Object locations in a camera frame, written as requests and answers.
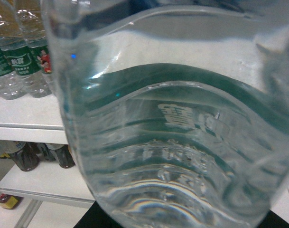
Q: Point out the white metal shelf board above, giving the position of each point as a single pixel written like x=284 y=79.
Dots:
x=31 y=119

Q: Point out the water bottle middle back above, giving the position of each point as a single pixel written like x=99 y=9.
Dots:
x=39 y=46

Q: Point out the water bottle green label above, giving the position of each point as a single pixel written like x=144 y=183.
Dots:
x=177 y=111

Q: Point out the dark tea bottle below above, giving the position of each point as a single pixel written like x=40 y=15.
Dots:
x=23 y=156

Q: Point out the water bottle barcode label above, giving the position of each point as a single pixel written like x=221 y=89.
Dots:
x=18 y=54

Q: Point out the lower white shelf board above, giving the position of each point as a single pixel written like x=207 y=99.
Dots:
x=50 y=183

